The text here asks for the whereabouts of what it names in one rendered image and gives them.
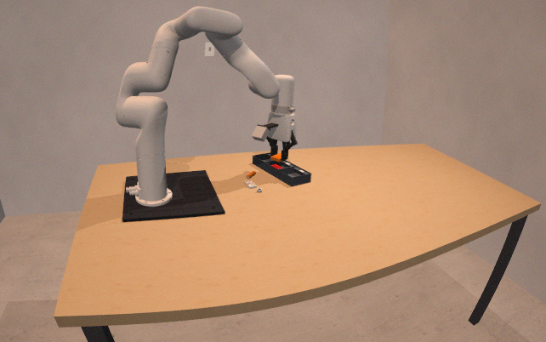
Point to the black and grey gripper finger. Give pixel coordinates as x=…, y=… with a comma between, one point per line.
x=288, y=146
x=274, y=147

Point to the white domino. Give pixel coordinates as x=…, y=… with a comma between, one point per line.
x=250, y=184

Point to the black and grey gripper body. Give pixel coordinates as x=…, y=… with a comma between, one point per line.
x=283, y=131

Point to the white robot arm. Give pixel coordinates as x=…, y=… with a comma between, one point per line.
x=149, y=113

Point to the dark grey rack of bins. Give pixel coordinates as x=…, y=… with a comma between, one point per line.
x=289, y=173

